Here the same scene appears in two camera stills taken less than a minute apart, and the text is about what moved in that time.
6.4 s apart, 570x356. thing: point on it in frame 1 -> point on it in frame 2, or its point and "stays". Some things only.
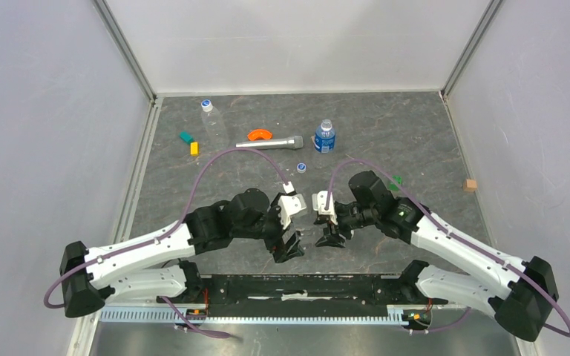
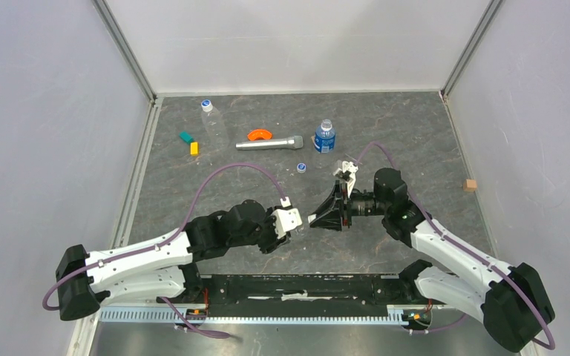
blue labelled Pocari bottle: x=324 y=136 stays
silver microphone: x=294 y=142 stays
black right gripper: x=341 y=230 -> x=336 y=205
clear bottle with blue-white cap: x=214 y=125 stays
